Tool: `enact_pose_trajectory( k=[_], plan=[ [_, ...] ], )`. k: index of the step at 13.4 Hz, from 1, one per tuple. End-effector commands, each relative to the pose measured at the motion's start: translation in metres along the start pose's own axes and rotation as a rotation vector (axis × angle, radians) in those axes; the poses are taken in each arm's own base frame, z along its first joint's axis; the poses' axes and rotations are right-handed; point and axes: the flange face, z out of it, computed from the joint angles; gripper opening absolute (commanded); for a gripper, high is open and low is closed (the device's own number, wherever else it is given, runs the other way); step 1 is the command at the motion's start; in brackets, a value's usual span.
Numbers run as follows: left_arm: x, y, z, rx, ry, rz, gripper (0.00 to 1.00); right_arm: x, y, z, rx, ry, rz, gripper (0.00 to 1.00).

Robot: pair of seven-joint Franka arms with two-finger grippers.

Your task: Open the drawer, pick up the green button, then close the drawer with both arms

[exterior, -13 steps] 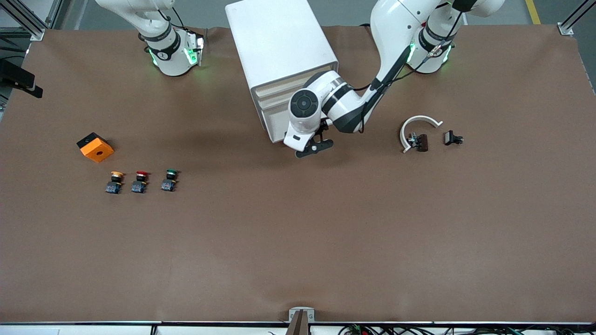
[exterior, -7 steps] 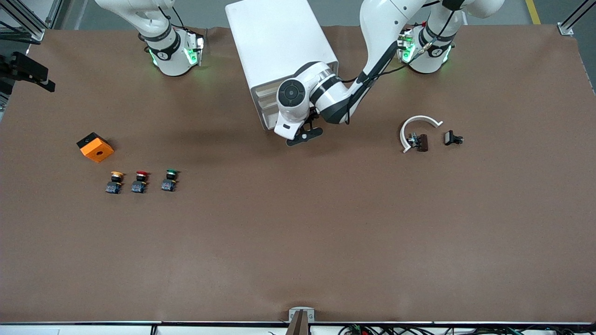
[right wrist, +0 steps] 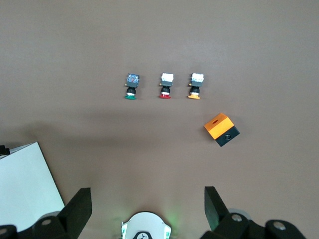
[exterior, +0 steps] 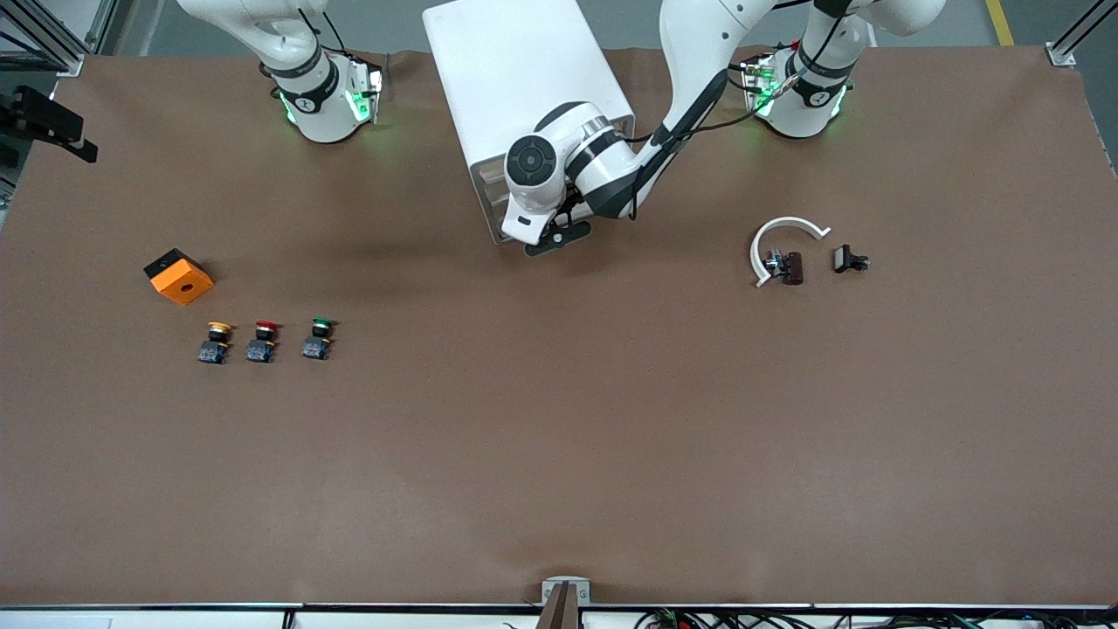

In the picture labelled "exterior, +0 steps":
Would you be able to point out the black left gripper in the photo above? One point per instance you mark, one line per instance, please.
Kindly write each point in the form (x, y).
(572, 200)

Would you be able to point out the green mushroom push button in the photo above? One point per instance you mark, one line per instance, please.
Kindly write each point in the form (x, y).
(315, 349)

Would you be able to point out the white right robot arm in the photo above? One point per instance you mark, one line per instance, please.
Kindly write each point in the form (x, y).
(319, 105)

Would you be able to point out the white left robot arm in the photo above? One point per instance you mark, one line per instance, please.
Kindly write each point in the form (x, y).
(699, 52)

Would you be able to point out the white plastic drawer cabinet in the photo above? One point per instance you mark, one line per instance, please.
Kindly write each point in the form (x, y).
(507, 70)

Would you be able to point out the orange and black button box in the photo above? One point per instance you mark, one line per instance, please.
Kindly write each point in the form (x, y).
(182, 284)

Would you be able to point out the yellow mushroom push button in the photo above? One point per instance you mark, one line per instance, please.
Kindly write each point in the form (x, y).
(212, 352)

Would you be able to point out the red mushroom push button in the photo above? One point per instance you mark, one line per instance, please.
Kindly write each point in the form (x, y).
(259, 351)

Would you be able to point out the brown table cover sheet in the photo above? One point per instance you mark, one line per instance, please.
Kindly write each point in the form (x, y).
(559, 437)

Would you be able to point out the white half-round pipe clamp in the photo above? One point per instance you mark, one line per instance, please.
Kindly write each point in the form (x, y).
(790, 221)

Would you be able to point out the brown cylinder part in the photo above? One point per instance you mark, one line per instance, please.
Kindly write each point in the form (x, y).
(793, 268)

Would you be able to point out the small black clip part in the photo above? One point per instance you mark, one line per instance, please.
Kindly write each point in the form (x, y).
(844, 259)

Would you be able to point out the brown bar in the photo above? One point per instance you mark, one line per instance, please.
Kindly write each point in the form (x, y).
(559, 611)

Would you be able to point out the aluminium frame post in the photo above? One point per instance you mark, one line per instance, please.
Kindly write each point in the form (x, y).
(72, 63)
(1059, 56)

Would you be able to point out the grey metal bracket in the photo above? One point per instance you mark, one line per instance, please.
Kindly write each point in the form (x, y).
(548, 587)

